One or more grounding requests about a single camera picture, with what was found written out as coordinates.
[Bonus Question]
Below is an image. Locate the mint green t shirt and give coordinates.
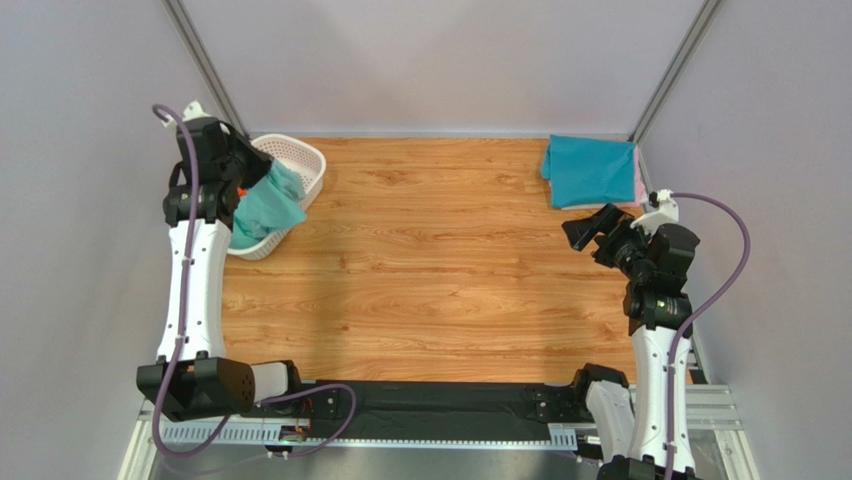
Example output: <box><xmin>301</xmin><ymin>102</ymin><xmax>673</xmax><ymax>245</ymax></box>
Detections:
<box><xmin>230</xmin><ymin>160</ymin><xmax>307</xmax><ymax>250</ymax></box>

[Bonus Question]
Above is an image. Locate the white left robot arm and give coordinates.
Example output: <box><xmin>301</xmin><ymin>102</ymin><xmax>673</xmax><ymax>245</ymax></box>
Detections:
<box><xmin>136</xmin><ymin>114</ymin><xmax>301</xmax><ymax>422</ymax></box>

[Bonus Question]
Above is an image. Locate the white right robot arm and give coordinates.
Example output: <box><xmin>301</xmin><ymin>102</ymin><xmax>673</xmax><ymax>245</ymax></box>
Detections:
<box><xmin>562</xmin><ymin>204</ymin><xmax>700</xmax><ymax>479</ymax></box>

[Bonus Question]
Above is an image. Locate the folded teal t shirt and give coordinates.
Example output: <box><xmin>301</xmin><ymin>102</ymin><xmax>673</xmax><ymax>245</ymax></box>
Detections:
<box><xmin>540</xmin><ymin>135</ymin><xmax>637</xmax><ymax>209</ymax></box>

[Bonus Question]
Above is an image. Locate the white plastic laundry basket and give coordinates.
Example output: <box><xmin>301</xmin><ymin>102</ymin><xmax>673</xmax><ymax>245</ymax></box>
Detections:
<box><xmin>228</xmin><ymin>134</ymin><xmax>327</xmax><ymax>261</ymax></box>

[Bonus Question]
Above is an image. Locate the black base cloth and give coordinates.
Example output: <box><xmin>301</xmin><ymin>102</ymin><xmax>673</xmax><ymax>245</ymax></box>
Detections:
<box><xmin>297</xmin><ymin>381</ymin><xmax>591</xmax><ymax>441</ymax></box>

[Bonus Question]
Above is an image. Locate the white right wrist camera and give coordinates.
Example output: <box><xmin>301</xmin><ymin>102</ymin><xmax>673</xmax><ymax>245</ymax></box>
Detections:
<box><xmin>631</xmin><ymin>189</ymin><xmax>679</xmax><ymax>236</ymax></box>

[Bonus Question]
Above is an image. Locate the left aluminium corner post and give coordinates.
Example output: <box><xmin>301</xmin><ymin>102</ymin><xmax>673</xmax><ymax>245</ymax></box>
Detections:
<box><xmin>162</xmin><ymin>0</ymin><xmax>247</xmax><ymax>134</ymax></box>

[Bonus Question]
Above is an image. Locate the aluminium corner post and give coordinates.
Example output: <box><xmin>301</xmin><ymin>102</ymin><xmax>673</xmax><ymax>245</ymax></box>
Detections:
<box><xmin>162</xmin><ymin>0</ymin><xmax>247</xmax><ymax>134</ymax></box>
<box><xmin>629</xmin><ymin>0</ymin><xmax>724</xmax><ymax>143</ymax></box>

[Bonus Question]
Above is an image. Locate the right aluminium corner post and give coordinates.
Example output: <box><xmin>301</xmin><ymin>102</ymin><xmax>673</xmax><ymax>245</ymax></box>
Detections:
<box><xmin>629</xmin><ymin>0</ymin><xmax>724</xmax><ymax>143</ymax></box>

